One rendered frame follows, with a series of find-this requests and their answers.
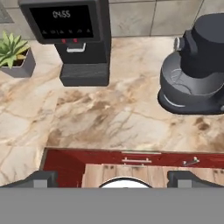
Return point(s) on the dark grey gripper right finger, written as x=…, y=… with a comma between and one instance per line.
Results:
x=180, y=178

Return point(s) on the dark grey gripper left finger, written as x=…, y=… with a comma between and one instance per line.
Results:
x=43, y=178

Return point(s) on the black coffee machine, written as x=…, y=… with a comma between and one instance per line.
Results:
x=78, y=40

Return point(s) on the red cupboard door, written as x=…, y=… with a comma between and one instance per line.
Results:
x=201, y=160

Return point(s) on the red drawer front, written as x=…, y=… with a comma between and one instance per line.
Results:
x=137, y=159

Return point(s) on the white and black round object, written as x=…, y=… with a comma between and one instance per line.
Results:
x=125, y=183

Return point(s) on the dark grey stand mixer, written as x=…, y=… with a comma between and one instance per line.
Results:
x=195, y=70

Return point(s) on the green plant in grey pot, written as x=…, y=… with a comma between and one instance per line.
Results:
x=14, y=55

